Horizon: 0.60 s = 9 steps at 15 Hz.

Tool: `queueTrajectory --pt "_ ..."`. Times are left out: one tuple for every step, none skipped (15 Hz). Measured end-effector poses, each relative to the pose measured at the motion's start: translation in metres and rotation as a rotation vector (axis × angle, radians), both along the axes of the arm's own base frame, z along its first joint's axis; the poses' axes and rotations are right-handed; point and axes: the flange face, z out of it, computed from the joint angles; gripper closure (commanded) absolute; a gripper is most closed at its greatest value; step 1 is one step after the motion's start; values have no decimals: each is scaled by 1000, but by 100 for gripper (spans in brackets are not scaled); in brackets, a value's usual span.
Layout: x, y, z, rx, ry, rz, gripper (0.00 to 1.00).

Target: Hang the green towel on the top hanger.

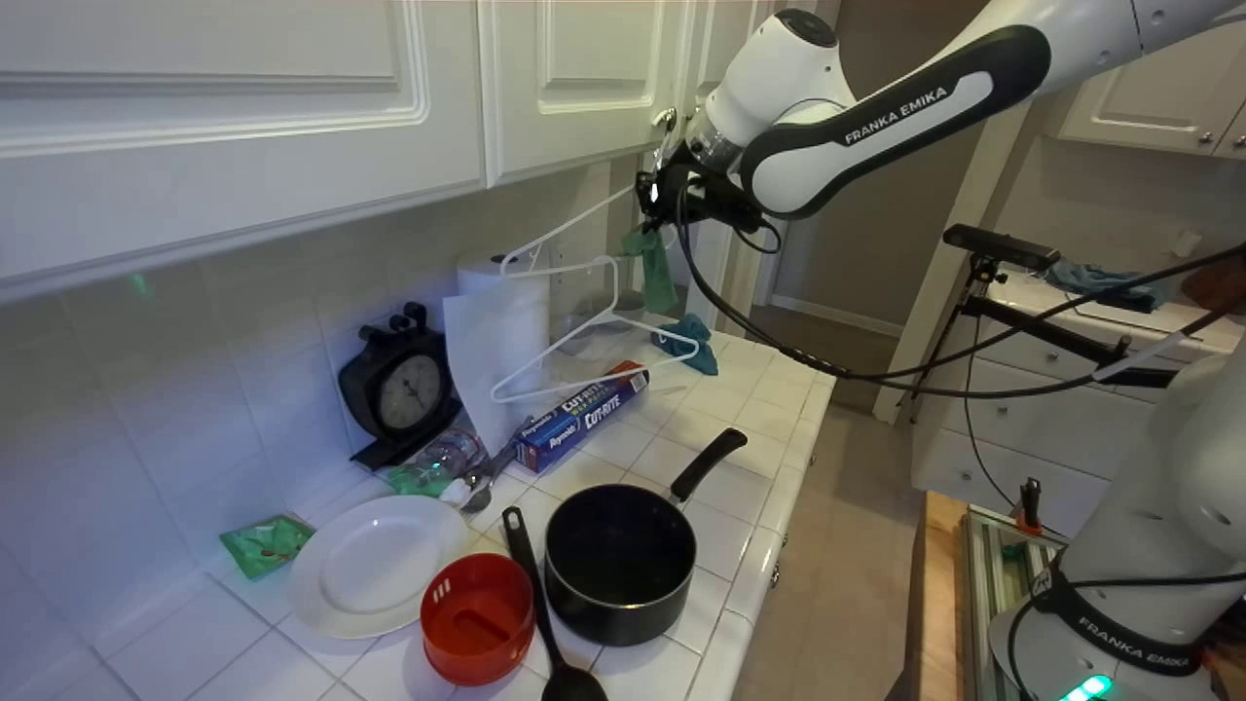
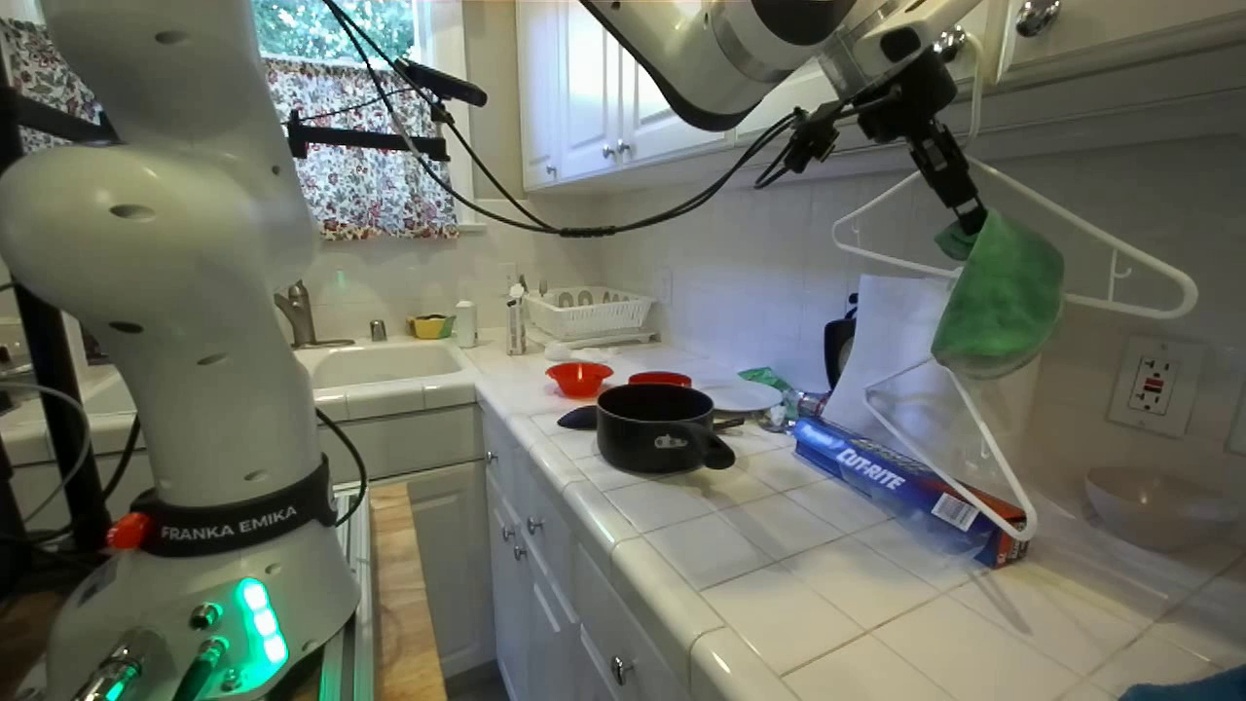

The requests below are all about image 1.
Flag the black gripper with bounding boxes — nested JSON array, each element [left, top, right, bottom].
[[630, 135, 746, 238]]

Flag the green towel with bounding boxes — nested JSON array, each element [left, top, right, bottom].
[[615, 220, 687, 323]]

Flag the white paper towel roll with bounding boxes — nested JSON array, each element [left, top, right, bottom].
[[441, 259, 558, 456]]

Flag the blue cloth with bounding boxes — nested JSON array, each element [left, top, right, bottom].
[[651, 306, 723, 382], [1041, 258, 1166, 316]]

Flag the blue foil box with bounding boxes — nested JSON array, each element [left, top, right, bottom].
[[508, 359, 656, 476]]

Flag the black kitchen scale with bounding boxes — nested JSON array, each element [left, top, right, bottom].
[[333, 299, 467, 476]]

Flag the metal measuring spoon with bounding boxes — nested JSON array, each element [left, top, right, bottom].
[[453, 437, 516, 517]]

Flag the black saucepan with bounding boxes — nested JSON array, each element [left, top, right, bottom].
[[542, 423, 754, 651]]

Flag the green small wrapper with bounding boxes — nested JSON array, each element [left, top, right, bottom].
[[381, 451, 463, 502]]

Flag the white drawer cabinet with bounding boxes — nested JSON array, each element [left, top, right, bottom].
[[907, 266, 1246, 545]]

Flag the white upper cabinets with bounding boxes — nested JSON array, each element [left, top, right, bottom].
[[0, 0, 791, 305]]

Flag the black plastic spoon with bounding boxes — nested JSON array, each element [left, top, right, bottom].
[[493, 502, 612, 701]]

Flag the red plastic bowl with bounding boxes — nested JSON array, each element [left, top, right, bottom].
[[416, 547, 542, 688]]

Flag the white plate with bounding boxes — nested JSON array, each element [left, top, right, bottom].
[[283, 489, 471, 641]]

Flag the green sponge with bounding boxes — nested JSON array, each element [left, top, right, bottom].
[[215, 508, 320, 582]]

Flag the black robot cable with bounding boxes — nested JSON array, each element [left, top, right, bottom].
[[671, 214, 1246, 410]]

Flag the black exterior camera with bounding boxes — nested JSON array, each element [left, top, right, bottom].
[[938, 219, 1061, 276]]

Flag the black camera stand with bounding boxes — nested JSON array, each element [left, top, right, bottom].
[[952, 251, 1187, 395]]

